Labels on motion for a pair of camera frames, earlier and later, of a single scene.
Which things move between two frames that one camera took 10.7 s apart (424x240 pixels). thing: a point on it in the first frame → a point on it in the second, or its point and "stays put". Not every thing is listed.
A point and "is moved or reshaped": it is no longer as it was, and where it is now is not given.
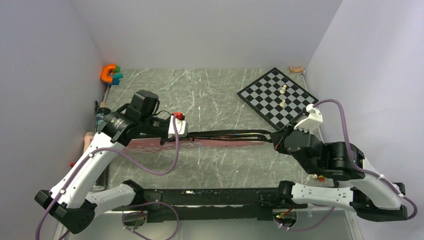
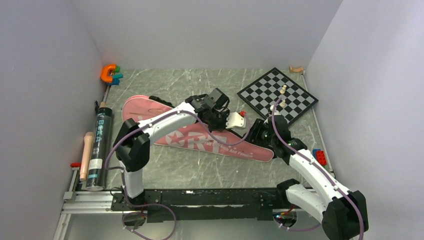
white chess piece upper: x=283 y=89 stays put
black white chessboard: x=278 y=98 stays put
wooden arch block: x=297 y=70 stays put
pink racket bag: x=142 y=145 is moved or reshaped
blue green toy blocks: x=116 y=77 stays put
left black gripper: x=164 y=139 → x=212 y=128
